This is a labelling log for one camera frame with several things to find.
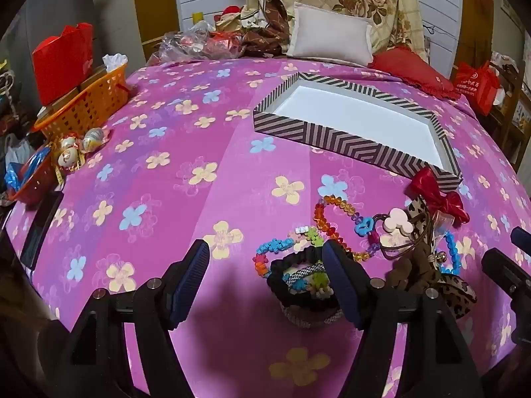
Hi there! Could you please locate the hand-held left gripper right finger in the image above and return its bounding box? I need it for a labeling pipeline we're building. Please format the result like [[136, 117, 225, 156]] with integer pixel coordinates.
[[321, 239, 486, 398]]

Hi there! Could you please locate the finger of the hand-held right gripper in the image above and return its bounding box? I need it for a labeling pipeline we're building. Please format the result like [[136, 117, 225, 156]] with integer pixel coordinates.
[[481, 248, 531, 346], [511, 226, 531, 254]]

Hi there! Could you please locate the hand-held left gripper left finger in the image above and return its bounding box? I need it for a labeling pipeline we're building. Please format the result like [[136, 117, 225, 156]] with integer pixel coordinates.
[[54, 239, 211, 398]]

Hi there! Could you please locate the grey woven hair tie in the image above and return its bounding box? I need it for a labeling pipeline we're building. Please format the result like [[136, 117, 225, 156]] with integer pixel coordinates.
[[281, 263, 345, 329]]

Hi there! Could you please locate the leopard print bow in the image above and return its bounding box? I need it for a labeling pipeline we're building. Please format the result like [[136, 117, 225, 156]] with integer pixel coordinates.
[[433, 273, 478, 321]]

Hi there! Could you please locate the blue bead bracelet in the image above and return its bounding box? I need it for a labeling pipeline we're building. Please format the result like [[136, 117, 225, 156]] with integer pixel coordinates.
[[437, 230, 464, 277]]

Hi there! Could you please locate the black scrunchie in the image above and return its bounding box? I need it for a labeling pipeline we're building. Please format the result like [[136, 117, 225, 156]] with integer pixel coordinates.
[[266, 246, 345, 312]]

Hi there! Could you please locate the rainbow bead bracelet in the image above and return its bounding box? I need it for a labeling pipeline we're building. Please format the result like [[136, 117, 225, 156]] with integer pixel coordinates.
[[314, 194, 380, 263]]

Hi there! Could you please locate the brown flower scrunchie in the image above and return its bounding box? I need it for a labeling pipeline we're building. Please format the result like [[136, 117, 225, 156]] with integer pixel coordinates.
[[386, 242, 440, 294]]

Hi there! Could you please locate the multicolour flower bracelet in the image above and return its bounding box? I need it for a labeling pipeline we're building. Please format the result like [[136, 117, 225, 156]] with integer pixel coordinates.
[[253, 226, 335, 299]]

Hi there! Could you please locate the white mouse-shaped hair tie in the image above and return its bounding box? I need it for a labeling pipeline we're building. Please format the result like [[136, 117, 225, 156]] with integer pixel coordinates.
[[372, 207, 436, 260]]

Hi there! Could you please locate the leopard print ribbon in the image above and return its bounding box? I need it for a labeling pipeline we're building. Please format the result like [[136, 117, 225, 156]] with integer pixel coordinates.
[[409, 198, 436, 249]]

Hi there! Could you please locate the red satin bow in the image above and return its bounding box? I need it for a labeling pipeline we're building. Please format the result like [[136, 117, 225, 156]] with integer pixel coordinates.
[[408, 168, 470, 223]]

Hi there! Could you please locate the striped cardboard box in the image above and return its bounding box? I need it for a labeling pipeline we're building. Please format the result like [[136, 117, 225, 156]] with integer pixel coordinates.
[[253, 72, 463, 193]]

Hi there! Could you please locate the pink floral bedsheet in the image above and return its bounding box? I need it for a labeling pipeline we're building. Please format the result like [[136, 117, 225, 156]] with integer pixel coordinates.
[[4, 56, 531, 398]]

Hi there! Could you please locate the wooden shelf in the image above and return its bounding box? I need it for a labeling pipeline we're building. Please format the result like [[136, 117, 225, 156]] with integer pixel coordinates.
[[477, 50, 531, 167]]

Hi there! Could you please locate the red shopping bag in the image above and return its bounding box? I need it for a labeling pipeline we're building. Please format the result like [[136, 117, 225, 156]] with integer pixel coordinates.
[[454, 61, 501, 117]]

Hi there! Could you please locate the black phone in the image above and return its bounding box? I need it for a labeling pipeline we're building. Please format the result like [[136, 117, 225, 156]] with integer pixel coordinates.
[[20, 191, 65, 271]]

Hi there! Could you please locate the red plastic bowl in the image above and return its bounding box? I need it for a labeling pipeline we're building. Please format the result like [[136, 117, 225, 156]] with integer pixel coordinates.
[[5, 145, 57, 207]]

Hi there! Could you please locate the orange plastic basket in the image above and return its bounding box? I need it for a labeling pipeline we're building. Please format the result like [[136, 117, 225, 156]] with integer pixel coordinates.
[[34, 64, 130, 140]]

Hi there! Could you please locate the red ruffled cushion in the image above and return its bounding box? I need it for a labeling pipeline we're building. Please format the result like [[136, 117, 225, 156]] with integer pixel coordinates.
[[368, 47, 461, 101]]

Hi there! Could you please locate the white plastic bag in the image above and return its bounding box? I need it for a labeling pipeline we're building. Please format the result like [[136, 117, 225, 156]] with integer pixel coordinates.
[[4, 133, 37, 175]]

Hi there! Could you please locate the white crumpled tissue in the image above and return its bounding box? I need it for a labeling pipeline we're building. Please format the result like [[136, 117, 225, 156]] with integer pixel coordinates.
[[102, 53, 127, 74]]

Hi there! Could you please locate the clear plastic bag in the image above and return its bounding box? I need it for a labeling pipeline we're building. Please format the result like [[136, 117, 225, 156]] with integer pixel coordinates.
[[157, 21, 245, 64]]

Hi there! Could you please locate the red gift bag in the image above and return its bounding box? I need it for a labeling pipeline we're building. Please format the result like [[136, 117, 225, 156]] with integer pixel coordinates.
[[32, 23, 95, 106]]

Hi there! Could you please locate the white pillow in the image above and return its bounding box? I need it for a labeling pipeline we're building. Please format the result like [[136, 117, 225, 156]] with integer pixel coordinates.
[[286, 2, 374, 67]]

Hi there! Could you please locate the santa doll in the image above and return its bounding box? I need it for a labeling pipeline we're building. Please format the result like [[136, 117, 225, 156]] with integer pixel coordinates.
[[213, 6, 244, 34]]

